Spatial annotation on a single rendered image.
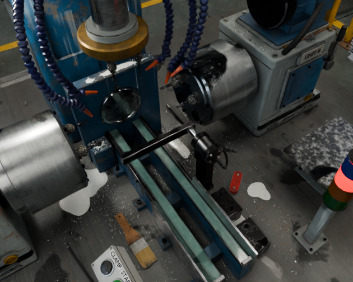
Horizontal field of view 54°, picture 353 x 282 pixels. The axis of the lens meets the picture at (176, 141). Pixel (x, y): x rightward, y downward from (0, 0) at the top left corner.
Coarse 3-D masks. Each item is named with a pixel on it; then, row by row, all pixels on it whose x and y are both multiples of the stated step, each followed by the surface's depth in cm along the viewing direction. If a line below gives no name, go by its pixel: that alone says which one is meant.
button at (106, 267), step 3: (105, 261) 76; (108, 261) 76; (102, 264) 76; (105, 264) 76; (108, 264) 75; (111, 264) 75; (102, 267) 76; (105, 267) 75; (108, 267) 75; (111, 267) 75; (102, 270) 76; (105, 270) 75; (108, 270) 75; (111, 270) 75; (105, 273) 75; (108, 273) 75
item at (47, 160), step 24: (24, 120) 93; (48, 120) 91; (0, 144) 86; (24, 144) 87; (48, 144) 88; (0, 168) 85; (24, 168) 85; (48, 168) 87; (72, 168) 90; (0, 192) 90; (24, 192) 86; (48, 192) 90; (72, 192) 97
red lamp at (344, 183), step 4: (340, 168) 80; (340, 172) 80; (336, 176) 82; (340, 176) 80; (344, 176) 78; (336, 180) 82; (340, 180) 80; (344, 180) 79; (348, 180) 78; (336, 184) 82; (340, 184) 81; (344, 184) 80; (348, 184) 79; (352, 184) 78; (340, 188) 81; (344, 188) 80; (348, 188) 80; (352, 188) 79
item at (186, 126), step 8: (192, 120) 108; (176, 128) 106; (184, 128) 106; (192, 128) 107; (160, 136) 105; (168, 136) 104; (176, 136) 107; (144, 144) 103; (152, 144) 103; (160, 144) 105; (128, 152) 101; (136, 152) 101; (144, 152) 103; (128, 160) 101
